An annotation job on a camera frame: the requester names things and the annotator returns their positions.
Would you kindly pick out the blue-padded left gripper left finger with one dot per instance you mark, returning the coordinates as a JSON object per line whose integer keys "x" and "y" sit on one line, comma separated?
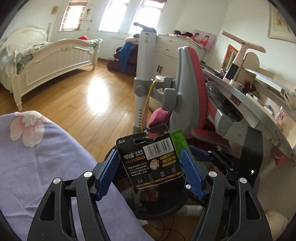
{"x": 53, "y": 219}

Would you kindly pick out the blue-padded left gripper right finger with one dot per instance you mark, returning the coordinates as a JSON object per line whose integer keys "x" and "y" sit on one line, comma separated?
{"x": 231, "y": 212}

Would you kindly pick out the black battery card package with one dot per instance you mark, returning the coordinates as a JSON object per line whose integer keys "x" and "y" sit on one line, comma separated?
{"x": 149, "y": 157}

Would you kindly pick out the black trash bin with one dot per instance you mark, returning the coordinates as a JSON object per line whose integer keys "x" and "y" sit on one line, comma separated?
{"x": 151, "y": 203}

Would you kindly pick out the bright green wrapper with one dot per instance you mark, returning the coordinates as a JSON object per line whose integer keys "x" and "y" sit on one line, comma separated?
{"x": 180, "y": 143}

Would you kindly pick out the red grey desk chair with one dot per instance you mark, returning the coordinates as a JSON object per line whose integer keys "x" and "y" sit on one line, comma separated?
{"x": 185, "y": 102}

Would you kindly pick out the curved study desk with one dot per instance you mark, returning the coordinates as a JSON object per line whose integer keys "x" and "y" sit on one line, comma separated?
{"x": 273, "y": 113}

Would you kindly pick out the purple floral table cloth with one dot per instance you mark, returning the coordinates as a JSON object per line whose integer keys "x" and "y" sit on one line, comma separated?
{"x": 34, "y": 151}

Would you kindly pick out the pink desk lamp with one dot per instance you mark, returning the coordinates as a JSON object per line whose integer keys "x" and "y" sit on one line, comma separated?
{"x": 237, "y": 63}

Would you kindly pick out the grey white height pole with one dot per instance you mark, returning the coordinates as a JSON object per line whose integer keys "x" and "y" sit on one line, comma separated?
{"x": 144, "y": 86}

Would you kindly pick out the white dresser cabinet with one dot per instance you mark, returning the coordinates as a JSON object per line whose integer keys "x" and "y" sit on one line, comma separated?
{"x": 166, "y": 53}

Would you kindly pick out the dark red armchair with clothes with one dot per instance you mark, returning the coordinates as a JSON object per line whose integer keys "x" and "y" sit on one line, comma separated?
{"x": 125, "y": 57}

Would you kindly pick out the white bed frame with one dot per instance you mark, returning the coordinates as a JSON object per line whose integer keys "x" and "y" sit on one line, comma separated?
{"x": 29, "y": 60}

